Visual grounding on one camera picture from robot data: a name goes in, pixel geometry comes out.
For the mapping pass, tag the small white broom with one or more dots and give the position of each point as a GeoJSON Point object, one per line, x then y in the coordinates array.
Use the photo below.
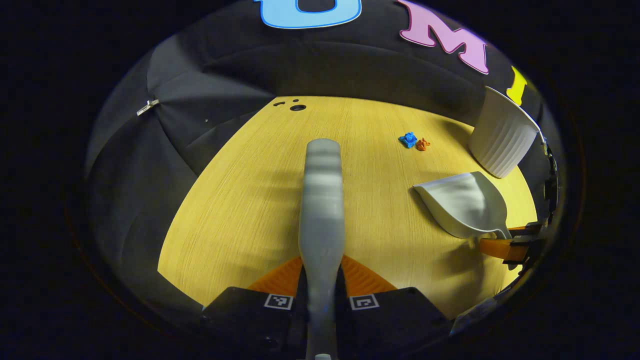
{"type": "Point", "coordinates": [322, 210]}

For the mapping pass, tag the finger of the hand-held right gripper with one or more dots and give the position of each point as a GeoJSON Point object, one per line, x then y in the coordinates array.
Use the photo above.
{"type": "Point", "coordinates": [527, 229]}
{"type": "Point", "coordinates": [500, 248]}

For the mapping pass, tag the white dustpan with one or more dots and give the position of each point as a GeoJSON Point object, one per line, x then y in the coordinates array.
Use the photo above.
{"type": "Point", "coordinates": [465, 205]}

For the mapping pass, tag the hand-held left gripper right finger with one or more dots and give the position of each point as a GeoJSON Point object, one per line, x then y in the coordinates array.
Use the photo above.
{"type": "Point", "coordinates": [370, 320]}

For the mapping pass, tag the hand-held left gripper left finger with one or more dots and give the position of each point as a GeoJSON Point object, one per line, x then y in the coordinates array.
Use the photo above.
{"type": "Point", "coordinates": [280, 320]}

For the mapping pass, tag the orange paper trash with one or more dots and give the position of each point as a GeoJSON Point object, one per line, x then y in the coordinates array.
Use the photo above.
{"type": "Point", "coordinates": [422, 145]}

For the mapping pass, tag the white ribbed garbage bin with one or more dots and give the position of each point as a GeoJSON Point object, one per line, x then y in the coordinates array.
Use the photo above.
{"type": "Point", "coordinates": [502, 140]}

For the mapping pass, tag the silver metal clip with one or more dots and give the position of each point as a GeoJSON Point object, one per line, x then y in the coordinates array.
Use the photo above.
{"type": "Point", "coordinates": [148, 106]}

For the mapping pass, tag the blue paper trash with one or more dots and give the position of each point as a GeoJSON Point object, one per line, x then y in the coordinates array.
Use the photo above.
{"type": "Point", "coordinates": [409, 140]}

